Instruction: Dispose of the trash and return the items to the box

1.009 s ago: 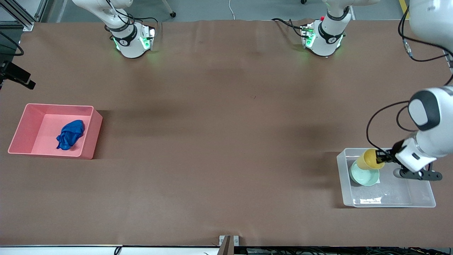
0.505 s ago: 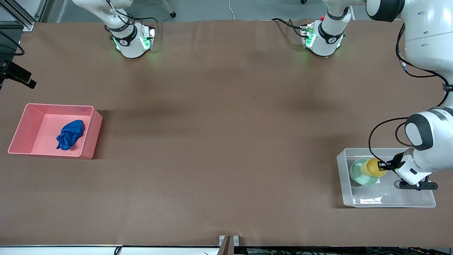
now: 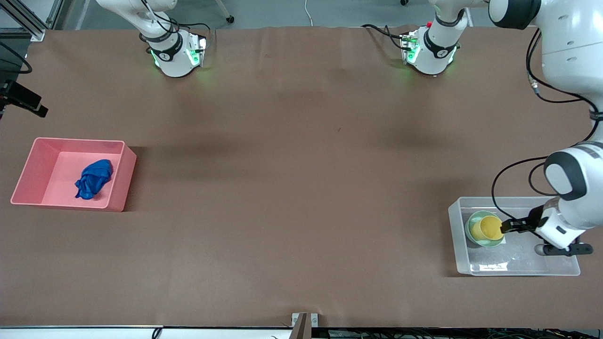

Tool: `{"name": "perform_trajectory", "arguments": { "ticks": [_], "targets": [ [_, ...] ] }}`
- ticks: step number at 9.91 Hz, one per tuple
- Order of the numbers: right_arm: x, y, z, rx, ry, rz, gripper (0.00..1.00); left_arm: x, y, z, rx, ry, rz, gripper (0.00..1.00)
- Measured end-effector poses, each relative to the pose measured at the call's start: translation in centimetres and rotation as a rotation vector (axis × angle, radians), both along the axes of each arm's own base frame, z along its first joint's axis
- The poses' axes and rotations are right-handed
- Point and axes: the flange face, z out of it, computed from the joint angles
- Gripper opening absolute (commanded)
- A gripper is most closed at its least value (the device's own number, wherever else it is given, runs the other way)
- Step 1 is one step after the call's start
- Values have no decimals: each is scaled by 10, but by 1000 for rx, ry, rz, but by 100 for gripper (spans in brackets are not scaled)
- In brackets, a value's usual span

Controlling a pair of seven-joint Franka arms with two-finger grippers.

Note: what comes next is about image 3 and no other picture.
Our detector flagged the yellow plastic cup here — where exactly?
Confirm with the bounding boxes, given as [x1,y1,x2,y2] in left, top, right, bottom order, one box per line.
[472,216,504,241]

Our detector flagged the mint green bowl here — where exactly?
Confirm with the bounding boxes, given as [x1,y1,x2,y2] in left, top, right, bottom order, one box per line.
[465,210,506,248]

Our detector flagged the blue glove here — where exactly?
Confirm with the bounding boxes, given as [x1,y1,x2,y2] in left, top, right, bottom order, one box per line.
[74,159,114,200]

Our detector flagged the clear plastic box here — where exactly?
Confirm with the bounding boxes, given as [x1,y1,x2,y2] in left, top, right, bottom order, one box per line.
[448,196,581,277]

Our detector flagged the pink plastic bin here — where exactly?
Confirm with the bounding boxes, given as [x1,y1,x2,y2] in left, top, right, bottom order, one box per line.
[10,137,138,212]

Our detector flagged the brown table cover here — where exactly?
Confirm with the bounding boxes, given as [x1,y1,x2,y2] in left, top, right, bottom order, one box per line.
[0,26,603,329]

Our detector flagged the black caster wheel leg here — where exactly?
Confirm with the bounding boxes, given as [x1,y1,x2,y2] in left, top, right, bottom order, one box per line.
[214,0,235,24]

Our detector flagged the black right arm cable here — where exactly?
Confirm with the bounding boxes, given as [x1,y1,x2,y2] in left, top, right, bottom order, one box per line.
[0,42,33,75]

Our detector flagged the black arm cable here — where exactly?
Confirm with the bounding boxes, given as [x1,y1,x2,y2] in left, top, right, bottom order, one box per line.
[0,42,33,75]
[491,28,603,223]

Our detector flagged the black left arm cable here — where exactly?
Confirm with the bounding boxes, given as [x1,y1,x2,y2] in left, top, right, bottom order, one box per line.
[491,28,603,223]

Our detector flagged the aluminium frame profile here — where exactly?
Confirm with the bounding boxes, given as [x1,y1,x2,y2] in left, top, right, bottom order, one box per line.
[0,0,64,42]

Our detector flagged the black right base cable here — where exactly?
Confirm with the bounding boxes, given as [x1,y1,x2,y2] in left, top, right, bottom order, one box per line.
[179,22,213,39]

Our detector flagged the black base cable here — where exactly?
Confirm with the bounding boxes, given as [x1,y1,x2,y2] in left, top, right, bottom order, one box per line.
[362,24,408,50]
[179,22,213,39]

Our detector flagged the metal table bracket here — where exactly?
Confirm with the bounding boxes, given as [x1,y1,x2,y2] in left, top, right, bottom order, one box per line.
[291,312,319,339]

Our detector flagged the black left base cable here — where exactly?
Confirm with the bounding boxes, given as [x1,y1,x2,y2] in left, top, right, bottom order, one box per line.
[362,24,408,50]

